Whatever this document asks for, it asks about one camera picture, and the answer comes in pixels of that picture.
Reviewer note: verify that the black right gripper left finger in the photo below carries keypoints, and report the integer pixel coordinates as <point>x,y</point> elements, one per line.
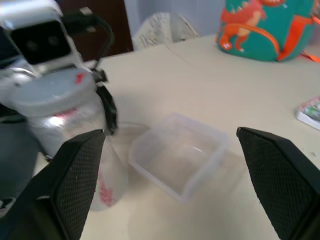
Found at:
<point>62,190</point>

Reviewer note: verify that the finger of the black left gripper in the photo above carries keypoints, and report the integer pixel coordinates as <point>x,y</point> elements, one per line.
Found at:
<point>11,113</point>
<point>111,112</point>

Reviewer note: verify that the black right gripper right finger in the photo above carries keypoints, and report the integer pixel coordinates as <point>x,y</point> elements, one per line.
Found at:
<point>280,180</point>

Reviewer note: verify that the clear plastic jar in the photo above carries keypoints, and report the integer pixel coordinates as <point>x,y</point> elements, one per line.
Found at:
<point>75,122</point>

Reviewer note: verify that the clear plastic box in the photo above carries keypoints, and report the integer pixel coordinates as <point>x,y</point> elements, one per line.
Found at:
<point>175,160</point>

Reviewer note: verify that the pink white flat package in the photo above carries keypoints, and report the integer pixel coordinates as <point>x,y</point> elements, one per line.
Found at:
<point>310,112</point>

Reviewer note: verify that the white wicker chair back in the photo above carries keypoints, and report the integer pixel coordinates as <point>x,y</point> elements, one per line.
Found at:
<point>162,30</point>

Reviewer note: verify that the dark brown cabinet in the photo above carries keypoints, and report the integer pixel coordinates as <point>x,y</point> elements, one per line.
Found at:
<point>100,10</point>

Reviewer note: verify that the teal dinosaur backpack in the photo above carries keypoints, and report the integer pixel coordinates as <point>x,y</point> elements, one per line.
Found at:
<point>260,27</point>

